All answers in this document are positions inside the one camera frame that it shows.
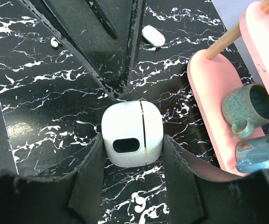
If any white oval pebble case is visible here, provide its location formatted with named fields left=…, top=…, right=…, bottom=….
left=142, top=25, right=166, bottom=48

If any white earbuds charging case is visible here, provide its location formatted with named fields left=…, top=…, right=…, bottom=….
left=101, top=101, right=164, bottom=168

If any pink three-tier wooden shelf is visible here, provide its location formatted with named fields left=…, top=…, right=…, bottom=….
left=187, top=0, right=269, bottom=176

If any blue butterfly mug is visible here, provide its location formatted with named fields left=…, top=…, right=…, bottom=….
left=235, top=135, right=269, bottom=174

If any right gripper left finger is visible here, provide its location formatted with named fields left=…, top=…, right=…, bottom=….
left=0, top=134, right=104, bottom=224

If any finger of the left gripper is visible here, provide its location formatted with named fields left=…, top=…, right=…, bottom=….
left=21, top=0, right=145, bottom=99

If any teal glazed ceramic mug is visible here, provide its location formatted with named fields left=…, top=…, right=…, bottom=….
left=221, top=84, right=269, bottom=139

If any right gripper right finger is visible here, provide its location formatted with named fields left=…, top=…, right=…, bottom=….
left=163, top=135, right=269, bottom=224

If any white earbud centre right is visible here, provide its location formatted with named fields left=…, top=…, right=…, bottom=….
left=134, top=196, right=146, bottom=213

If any white earbud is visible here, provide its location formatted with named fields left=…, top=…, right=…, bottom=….
left=50, top=37, right=59, bottom=48
left=134, top=196, right=146, bottom=213

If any white earbud near centre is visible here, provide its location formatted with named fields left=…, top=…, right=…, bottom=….
left=50, top=37, right=59, bottom=48

